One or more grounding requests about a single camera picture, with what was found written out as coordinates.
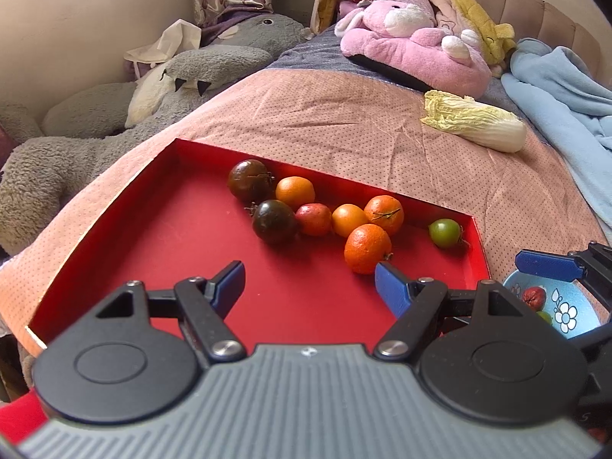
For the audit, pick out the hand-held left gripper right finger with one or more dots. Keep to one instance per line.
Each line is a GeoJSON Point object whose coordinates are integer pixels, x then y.
{"type": "Point", "coordinates": [389, 287]}

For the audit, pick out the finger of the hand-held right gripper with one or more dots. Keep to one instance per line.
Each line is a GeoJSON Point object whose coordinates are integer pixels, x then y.
{"type": "Point", "coordinates": [545, 265]}

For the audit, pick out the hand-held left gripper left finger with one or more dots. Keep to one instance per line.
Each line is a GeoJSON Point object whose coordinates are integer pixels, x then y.
{"type": "Point", "coordinates": [229, 284]}

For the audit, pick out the blue flower-print bowl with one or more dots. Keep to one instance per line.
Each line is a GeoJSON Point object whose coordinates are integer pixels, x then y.
{"type": "Point", "coordinates": [573, 301]}

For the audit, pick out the red shallow tray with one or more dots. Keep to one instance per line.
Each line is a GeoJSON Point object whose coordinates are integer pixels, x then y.
{"type": "Point", "coordinates": [167, 248]}

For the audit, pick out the small smooth orange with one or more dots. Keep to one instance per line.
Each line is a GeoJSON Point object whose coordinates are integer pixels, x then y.
{"type": "Point", "coordinates": [295, 191]}
{"type": "Point", "coordinates": [349, 220]}

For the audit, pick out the red round fruit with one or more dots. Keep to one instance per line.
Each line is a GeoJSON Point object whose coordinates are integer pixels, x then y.
{"type": "Point", "coordinates": [313, 219]}

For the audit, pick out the red jujube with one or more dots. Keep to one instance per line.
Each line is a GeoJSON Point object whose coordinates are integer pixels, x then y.
{"type": "Point", "coordinates": [533, 297]}

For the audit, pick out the large plain tangerine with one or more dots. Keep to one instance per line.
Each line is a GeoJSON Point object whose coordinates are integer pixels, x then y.
{"type": "Point", "coordinates": [367, 248]}

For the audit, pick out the small green fruit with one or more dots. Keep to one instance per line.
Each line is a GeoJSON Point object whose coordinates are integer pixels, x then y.
{"type": "Point", "coordinates": [544, 317]}

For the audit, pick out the tangerine with stem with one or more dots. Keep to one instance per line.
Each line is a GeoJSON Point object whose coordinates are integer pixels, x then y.
{"type": "Point", "coordinates": [384, 213]}

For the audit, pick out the dark brown tomato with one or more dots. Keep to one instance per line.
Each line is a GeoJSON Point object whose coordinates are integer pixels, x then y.
{"type": "Point", "coordinates": [275, 222]}
{"type": "Point", "coordinates": [248, 179]}

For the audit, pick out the green tomato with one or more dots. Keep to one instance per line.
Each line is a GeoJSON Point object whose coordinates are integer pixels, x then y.
{"type": "Point", "coordinates": [444, 233]}

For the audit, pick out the napa cabbage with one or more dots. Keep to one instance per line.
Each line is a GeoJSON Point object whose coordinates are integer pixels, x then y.
{"type": "Point", "coordinates": [478, 126]}

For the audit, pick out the light blue blanket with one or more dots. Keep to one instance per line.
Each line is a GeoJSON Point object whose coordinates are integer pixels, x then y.
{"type": "Point", "coordinates": [564, 105]}

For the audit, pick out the pink dotted blanket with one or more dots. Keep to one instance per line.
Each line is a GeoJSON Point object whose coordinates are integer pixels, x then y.
{"type": "Point", "coordinates": [311, 114]}

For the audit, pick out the grey plush toy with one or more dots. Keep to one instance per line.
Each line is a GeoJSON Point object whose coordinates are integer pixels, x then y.
{"type": "Point", "coordinates": [86, 119]}

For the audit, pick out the pink plush rabbit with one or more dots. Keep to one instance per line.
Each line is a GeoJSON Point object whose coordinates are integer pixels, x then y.
{"type": "Point", "coordinates": [411, 45]}

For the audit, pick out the grey fleece blanket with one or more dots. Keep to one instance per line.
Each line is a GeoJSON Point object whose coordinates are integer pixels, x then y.
{"type": "Point", "coordinates": [315, 52]}

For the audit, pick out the red cloth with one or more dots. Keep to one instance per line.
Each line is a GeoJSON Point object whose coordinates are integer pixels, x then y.
{"type": "Point", "coordinates": [19, 416]}

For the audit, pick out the beige plastic bag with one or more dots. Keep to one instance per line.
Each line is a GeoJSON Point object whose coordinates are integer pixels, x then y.
{"type": "Point", "coordinates": [165, 43]}

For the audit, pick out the beige upholstered headboard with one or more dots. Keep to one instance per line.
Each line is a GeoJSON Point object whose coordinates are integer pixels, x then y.
{"type": "Point", "coordinates": [540, 14]}

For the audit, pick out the yellow plush toy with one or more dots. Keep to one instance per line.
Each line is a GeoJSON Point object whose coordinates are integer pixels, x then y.
{"type": "Point", "coordinates": [483, 19]}

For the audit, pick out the purple cloth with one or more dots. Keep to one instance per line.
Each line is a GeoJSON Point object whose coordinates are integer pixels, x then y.
{"type": "Point", "coordinates": [229, 21]}

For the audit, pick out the light pink printed cloth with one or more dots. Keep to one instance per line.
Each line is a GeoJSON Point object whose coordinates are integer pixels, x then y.
{"type": "Point", "coordinates": [437, 5]}

